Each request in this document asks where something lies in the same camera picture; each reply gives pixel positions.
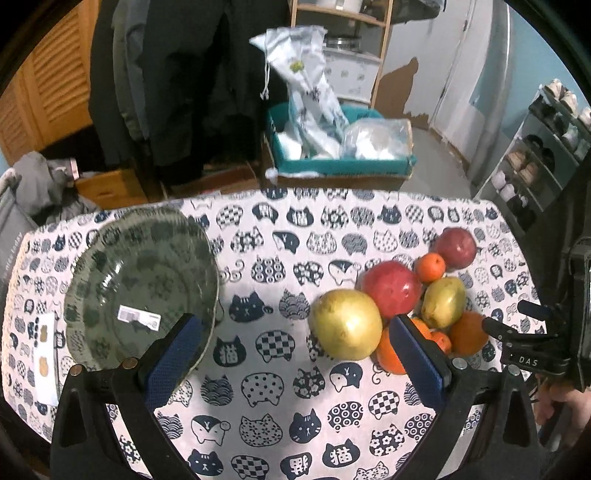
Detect person's right hand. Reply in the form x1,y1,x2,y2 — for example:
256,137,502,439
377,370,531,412
534,380,591,451

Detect cat-print white tablecloth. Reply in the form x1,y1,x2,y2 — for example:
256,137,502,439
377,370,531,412
1,188,545,479

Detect small green-yellow pear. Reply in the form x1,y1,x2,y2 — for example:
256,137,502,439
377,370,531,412
421,276,466,329

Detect grey clothes pile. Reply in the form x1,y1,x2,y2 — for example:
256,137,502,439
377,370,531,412
1,151,101,225

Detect white tablecloth label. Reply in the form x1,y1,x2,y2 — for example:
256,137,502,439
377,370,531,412
33,312,59,407

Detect large red apple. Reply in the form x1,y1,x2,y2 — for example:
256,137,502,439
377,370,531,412
360,260,423,320

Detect large orange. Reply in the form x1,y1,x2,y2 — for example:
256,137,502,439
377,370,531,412
376,327,407,375

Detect clear plastic bag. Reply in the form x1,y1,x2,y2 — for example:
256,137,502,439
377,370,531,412
339,118,414,161

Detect small orange tangerine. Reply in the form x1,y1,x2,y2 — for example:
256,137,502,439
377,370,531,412
415,252,447,284

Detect green patterned glass plate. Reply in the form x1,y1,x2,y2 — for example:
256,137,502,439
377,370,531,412
64,207,219,370

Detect small mandarin orange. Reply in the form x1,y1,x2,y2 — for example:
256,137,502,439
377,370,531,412
431,331,453,355

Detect white patterned storage drawer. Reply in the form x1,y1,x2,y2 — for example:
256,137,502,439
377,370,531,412
324,47,381,105

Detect grey shoe rack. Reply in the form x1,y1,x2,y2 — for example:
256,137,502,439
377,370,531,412
476,78,590,236

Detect wooden louvered closet door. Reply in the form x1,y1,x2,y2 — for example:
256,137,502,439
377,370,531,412
1,1,100,165

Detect white printed drawstring bag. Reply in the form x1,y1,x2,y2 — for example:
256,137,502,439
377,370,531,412
249,25,349,159

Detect teal cardboard box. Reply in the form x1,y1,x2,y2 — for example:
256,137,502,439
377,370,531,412
266,103,417,177

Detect wooden shelf rack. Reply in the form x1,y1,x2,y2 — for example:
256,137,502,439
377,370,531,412
288,1,394,108

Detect small red apple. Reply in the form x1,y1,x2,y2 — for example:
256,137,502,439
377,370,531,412
433,227,477,270

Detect dark hanging coats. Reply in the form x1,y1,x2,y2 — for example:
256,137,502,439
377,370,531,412
89,1,290,186

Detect medium orange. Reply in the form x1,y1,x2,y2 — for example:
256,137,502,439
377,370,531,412
449,311,489,357

